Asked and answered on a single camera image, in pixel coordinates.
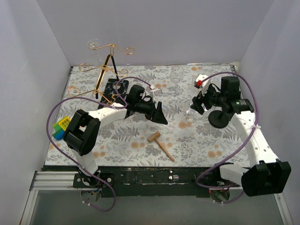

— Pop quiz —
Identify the clear wine glass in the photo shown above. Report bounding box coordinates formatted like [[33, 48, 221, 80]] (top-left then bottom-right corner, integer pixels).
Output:
[[87, 38, 102, 66], [185, 108, 199, 120], [170, 65, 184, 84]]

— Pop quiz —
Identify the gold wire wine glass rack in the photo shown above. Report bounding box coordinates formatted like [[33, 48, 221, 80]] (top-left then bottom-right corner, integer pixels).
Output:
[[68, 44, 135, 99]]

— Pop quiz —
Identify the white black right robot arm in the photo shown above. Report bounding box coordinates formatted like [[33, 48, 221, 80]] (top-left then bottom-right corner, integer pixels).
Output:
[[191, 72, 291, 196]]

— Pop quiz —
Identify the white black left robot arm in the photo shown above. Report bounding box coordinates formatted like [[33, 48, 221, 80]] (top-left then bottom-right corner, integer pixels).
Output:
[[63, 85, 168, 188]]

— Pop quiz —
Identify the black marbled rack base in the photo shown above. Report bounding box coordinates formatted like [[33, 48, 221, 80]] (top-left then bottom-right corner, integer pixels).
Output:
[[100, 78, 129, 104]]

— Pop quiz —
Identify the wooden toy mallet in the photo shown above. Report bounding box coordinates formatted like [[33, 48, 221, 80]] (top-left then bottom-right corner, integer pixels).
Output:
[[147, 131, 175, 162]]

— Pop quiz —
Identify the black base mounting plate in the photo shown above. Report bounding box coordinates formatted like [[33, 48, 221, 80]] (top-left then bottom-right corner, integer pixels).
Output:
[[73, 165, 242, 199]]

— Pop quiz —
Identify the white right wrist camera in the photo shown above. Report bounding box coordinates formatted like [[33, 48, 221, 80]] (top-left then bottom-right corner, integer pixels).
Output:
[[194, 74, 211, 96]]

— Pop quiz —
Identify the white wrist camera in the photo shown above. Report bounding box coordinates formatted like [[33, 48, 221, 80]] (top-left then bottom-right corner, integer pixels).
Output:
[[194, 74, 211, 96], [150, 89, 162, 102]]

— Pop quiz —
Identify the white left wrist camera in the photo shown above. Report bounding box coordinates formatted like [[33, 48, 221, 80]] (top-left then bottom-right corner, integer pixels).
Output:
[[150, 89, 162, 102]]

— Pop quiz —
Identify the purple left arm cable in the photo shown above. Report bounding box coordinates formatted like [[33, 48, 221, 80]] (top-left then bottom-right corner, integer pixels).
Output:
[[46, 76, 155, 213]]

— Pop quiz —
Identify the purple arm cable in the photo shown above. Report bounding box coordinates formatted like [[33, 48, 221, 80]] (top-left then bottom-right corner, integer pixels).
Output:
[[46, 76, 155, 213], [195, 71, 260, 203]]

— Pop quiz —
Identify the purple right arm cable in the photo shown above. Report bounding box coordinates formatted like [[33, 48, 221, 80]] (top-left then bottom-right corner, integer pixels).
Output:
[[195, 71, 260, 203]]

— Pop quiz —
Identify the aluminium frame rail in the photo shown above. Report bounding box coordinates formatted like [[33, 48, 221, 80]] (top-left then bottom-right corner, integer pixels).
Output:
[[30, 172, 78, 191]]

